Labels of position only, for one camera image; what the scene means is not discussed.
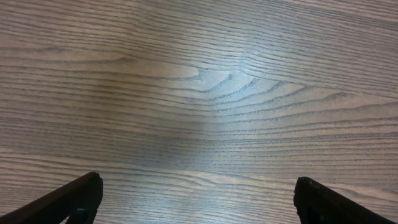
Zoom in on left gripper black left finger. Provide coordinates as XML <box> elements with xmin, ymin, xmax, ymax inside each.
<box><xmin>1</xmin><ymin>172</ymin><xmax>103</xmax><ymax>224</ymax></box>

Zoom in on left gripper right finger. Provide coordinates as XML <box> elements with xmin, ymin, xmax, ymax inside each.
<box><xmin>294</xmin><ymin>177</ymin><xmax>395</xmax><ymax>224</ymax></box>

